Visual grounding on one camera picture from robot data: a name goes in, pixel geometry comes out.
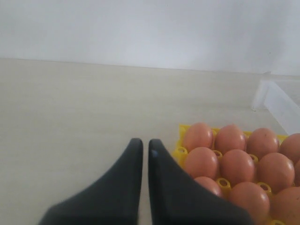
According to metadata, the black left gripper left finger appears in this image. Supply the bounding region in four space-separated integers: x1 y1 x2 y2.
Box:
39 138 143 225

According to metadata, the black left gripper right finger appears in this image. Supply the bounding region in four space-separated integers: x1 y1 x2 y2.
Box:
148 139 254 225

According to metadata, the brown egg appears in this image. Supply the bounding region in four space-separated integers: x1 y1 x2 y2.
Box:
214 124 247 154
228 182 270 225
220 149 255 187
294 160 300 187
270 187 300 225
183 147 219 180
257 153 295 194
182 122 214 152
247 127 279 159
279 133 300 164
194 176 223 198

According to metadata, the yellow plastic egg tray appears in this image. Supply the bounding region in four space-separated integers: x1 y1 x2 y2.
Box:
172 125 296 225

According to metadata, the clear plastic bin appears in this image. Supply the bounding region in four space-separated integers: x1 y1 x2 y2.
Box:
251 79 300 135

